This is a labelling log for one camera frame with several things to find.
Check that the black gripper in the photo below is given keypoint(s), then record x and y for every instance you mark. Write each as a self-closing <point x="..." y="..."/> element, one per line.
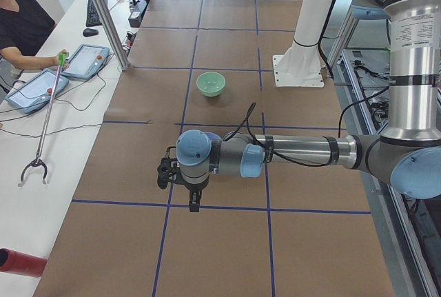
<point x="193" y="189"/>

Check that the silver reacher grabber tool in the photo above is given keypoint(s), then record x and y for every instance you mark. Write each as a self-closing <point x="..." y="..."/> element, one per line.
<point x="37" y="161"/>

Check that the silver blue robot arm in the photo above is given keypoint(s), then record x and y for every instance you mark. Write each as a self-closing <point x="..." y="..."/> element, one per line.
<point x="405" y="155"/>

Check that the green ceramic bowl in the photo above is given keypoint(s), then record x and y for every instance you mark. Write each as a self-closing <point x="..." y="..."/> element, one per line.
<point x="211" y="84"/>

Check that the person's hand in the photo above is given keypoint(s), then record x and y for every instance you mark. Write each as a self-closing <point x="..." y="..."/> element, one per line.
<point x="61" y="59"/>

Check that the far blue teach pendant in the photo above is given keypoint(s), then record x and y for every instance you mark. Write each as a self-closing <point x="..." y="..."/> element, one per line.
<point x="86" y="61"/>

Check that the blue teach pendant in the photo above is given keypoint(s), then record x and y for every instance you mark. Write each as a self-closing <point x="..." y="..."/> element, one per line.
<point x="34" y="94"/>
<point x="86" y="61"/>

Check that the red cylinder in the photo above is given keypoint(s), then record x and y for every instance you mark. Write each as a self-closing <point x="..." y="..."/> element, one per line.
<point x="18" y="263"/>

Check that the near blue teach pendant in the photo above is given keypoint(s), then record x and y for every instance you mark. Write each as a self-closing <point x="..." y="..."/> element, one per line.
<point x="34" y="94"/>

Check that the black computer mouse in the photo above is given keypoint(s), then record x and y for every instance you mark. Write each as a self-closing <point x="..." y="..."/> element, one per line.
<point x="90" y="32"/>

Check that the black keyboard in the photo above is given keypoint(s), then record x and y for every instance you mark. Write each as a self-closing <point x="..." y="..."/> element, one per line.
<point x="92" y="16"/>

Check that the person in black shirt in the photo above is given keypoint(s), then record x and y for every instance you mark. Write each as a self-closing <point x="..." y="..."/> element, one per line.
<point x="25" y="26"/>

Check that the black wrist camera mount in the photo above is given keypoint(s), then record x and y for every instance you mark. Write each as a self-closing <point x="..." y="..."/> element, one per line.
<point x="168" y="171"/>

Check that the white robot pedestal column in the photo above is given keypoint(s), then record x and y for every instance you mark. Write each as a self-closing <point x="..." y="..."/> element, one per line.
<point x="300" y="65"/>

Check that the aluminium frame post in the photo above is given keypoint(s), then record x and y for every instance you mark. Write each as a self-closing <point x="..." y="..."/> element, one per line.
<point x="111" y="33"/>

